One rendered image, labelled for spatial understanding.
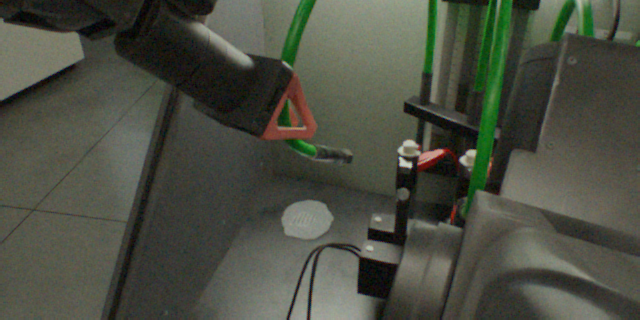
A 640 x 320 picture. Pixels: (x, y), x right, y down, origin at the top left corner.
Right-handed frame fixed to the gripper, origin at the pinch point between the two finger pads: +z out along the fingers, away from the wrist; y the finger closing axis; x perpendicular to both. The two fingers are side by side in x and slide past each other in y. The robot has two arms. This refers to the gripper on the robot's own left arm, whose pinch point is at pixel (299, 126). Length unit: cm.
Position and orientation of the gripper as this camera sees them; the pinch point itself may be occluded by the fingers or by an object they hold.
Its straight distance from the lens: 53.7
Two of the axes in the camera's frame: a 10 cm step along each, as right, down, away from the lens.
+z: 6.1, 3.9, 6.9
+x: -4.3, 8.9, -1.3
